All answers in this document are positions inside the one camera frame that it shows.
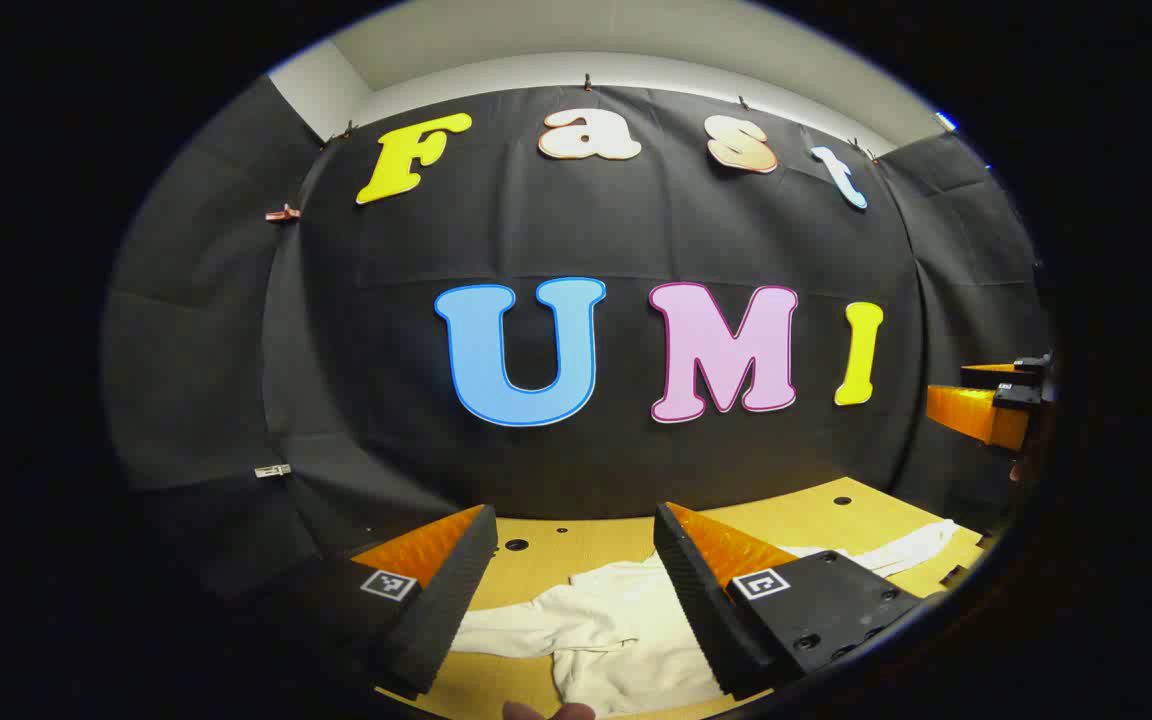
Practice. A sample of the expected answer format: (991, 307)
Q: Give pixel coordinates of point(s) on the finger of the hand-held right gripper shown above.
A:
(976, 415)
(996, 375)

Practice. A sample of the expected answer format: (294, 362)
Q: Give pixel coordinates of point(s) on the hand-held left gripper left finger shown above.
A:
(456, 600)

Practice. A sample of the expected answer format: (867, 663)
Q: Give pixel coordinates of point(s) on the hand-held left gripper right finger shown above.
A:
(701, 590)

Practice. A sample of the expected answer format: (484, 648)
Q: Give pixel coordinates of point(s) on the cream knit sweater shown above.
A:
(616, 625)

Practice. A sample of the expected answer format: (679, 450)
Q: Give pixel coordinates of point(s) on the black backdrop cloth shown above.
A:
(386, 400)

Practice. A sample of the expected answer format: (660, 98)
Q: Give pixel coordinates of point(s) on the white cloth clip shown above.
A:
(273, 470)

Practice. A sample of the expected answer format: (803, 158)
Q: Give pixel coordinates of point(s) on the copper cloth clip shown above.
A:
(281, 213)

